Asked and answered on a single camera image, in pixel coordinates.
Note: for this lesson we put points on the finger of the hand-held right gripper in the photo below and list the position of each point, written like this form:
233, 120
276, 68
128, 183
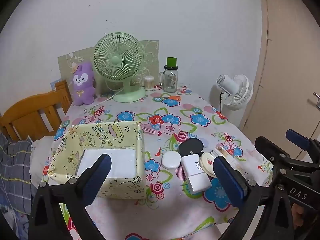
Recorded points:
272, 152
298, 140

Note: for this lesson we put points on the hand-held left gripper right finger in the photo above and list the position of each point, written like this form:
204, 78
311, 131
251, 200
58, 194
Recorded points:
230, 180

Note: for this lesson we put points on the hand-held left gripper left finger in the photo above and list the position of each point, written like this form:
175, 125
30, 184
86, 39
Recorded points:
98, 172

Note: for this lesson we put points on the small white striped box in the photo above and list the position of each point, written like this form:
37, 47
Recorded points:
225, 152

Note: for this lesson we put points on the cream round case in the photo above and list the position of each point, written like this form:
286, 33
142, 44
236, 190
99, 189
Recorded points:
206, 163

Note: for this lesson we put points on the white charger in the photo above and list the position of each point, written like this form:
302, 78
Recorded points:
195, 172

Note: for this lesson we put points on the yellow printed box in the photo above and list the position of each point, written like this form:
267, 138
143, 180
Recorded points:
107, 132

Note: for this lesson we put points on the black round disc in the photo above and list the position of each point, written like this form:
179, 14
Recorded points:
191, 145

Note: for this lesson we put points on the white oval case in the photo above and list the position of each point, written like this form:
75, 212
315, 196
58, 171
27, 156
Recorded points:
170, 160

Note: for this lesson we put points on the person's right hand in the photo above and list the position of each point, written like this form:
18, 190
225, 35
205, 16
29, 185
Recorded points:
297, 215

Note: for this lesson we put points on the white pillow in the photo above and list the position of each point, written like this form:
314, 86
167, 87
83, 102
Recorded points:
40, 145

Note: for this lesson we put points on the white fan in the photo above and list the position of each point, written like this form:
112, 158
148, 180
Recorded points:
235, 85

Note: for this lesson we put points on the plaid blanket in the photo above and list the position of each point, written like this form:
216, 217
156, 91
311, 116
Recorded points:
15, 167

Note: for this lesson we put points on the beige wardrobe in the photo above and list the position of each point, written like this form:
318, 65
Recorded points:
287, 55

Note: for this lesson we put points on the purple plush toy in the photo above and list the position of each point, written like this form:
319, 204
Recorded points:
83, 85

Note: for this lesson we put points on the wooden headboard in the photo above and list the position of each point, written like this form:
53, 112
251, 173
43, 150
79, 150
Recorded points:
25, 112

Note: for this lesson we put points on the blue white cloth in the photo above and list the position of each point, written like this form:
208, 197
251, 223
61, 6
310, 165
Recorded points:
12, 220

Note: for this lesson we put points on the blue printed paper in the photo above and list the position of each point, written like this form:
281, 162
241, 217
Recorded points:
55, 83

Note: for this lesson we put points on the cotton swab jar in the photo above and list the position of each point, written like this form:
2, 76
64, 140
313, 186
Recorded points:
149, 83

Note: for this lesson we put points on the green desk fan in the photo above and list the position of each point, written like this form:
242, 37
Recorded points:
116, 61

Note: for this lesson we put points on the glass mug with green lid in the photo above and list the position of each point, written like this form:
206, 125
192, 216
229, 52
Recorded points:
170, 81

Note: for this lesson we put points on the beige printed board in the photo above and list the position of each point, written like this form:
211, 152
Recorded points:
150, 55

